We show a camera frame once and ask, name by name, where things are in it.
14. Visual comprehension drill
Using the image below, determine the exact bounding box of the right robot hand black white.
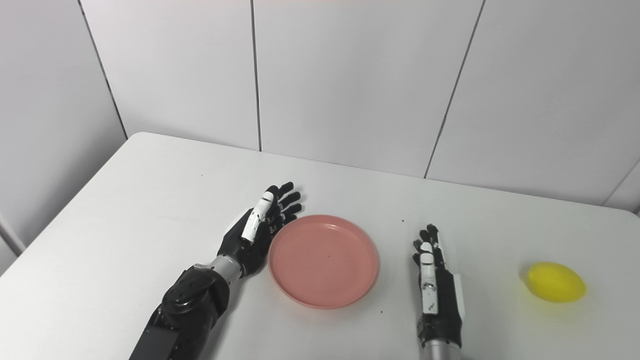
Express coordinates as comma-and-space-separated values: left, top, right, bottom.
412, 223, 465, 349

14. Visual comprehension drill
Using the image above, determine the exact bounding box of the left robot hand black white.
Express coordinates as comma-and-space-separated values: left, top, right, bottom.
217, 181, 303, 277

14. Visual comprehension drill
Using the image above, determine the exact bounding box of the pink round plate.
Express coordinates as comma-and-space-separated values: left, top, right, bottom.
268, 214, 380, 309

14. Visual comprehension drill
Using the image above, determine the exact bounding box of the yellow lemon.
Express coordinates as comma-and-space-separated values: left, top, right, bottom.
525, 261, 587, 304

